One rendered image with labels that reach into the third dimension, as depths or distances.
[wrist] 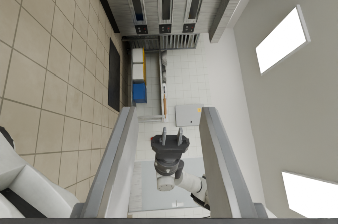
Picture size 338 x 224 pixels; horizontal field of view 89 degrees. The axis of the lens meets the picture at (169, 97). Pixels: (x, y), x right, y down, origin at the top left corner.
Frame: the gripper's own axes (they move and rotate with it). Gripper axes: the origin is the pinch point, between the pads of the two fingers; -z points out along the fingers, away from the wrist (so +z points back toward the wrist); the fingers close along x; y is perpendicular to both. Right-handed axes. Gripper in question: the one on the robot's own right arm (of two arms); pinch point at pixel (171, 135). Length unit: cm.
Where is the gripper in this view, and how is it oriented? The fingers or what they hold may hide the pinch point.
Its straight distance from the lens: 55.4
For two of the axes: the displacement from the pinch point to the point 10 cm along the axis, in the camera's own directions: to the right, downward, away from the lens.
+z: -1.2, 7.6, 6.3
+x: 9.9, 0.5, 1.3
